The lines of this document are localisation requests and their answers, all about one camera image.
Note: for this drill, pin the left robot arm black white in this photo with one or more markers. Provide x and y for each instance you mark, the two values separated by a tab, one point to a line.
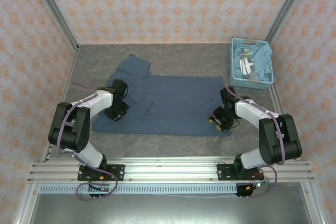
78	129

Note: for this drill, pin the dark blue t-shirt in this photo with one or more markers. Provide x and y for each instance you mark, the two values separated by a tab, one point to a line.
178	103

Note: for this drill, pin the aluminium frame post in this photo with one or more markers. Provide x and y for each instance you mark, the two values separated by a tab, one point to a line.
287	9
53	11

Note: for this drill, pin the light blue t-shirt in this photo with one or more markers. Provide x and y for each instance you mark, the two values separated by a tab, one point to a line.
263	58

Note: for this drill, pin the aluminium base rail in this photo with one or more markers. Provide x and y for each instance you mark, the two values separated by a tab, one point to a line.
170	169

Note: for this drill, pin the light blue plastic basket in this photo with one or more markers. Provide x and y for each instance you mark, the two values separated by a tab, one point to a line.
252	84

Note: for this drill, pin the grey metal panel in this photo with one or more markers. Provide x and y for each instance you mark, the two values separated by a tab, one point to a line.
170	209

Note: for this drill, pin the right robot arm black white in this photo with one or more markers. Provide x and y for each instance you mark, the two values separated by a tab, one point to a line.
270	140

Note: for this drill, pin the dark t-shirt with white print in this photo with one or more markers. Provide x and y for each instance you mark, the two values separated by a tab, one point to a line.
246	64

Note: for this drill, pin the aluminium table edge rail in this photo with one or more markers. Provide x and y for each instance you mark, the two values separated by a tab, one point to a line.
278	100
68	77

